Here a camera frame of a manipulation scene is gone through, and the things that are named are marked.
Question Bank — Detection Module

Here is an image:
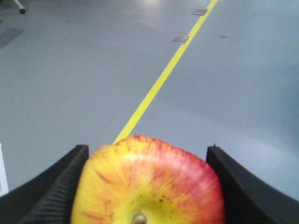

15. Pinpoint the silver floor socket plate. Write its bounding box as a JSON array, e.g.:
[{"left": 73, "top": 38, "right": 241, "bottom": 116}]
[{"left": 171, "top": 35, "right": 189, "bottom": 45}]

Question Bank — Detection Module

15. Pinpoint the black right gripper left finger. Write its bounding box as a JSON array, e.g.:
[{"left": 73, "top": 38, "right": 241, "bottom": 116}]
[{"left": 0, "top": 145, "right": 89, "bottom": 224}]

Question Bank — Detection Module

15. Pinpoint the white grey office chair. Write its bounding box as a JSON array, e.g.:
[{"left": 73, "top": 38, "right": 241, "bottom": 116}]
[{"left": 0, "top": 0, "right": 26, "bottom": 14}]

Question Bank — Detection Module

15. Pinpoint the red yellow apple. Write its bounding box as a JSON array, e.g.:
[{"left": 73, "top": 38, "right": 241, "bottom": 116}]
[{"left": 71, "top": 135, "right": 226, "bottom": 224}]

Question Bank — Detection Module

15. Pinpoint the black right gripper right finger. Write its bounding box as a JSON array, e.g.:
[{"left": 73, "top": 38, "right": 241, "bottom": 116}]
[{"left": 206, "top": 146, "right": 299, "bottom": 224}]

